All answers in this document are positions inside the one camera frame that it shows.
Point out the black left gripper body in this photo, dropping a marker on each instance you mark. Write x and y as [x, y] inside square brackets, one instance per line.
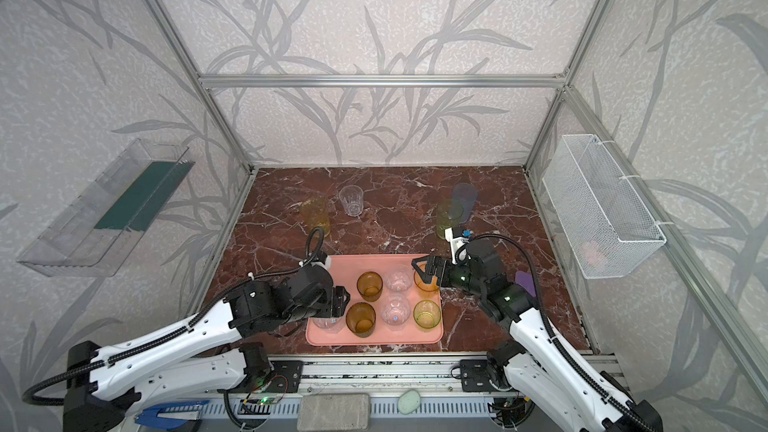
[339, 301]

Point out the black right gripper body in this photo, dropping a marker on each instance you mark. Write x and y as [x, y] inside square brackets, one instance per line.
[440, 274]

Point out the yellow short glass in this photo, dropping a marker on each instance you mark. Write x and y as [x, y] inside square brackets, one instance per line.
[429, 287]

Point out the clear faceted glass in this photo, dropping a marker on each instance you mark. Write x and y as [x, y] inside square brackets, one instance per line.
[330, 325]
[352, 200]
[398, 280]
[395, 311]

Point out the green short glass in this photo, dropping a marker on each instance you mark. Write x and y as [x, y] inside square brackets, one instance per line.
[427, 314]

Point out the amber dotted glass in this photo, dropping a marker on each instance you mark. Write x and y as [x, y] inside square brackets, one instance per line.
[370, 286]
[361, 319]

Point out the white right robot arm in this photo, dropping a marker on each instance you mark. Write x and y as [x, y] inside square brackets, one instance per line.
[536, 361]

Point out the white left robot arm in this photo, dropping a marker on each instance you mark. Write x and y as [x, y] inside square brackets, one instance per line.
[103, 385]

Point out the pink plastic tray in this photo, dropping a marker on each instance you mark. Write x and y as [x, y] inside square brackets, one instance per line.
[345, 270]

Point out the tall green glass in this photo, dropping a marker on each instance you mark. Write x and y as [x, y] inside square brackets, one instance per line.
[447, 214]

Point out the yellow tall glass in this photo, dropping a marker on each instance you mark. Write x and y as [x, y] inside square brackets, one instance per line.
[314, 213]

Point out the blue frosted plastic cup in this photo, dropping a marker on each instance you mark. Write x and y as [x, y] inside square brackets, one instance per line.
[464, 197]

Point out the purple plastic scoop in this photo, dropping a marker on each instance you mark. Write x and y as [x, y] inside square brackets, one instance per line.
[525, 280]

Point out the grey foam block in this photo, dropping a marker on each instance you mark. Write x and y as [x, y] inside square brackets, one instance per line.
[334, 412]

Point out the pale green oval pad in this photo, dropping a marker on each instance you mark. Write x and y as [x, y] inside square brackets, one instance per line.
[409, 402]

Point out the blue hand tool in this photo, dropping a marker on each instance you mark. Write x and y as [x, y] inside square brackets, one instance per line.
[173, 416]

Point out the white wire wall basket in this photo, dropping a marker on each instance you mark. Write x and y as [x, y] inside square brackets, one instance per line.
[608, 227]

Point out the clear plastic wall bin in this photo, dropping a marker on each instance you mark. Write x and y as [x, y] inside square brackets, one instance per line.
[95, 235]

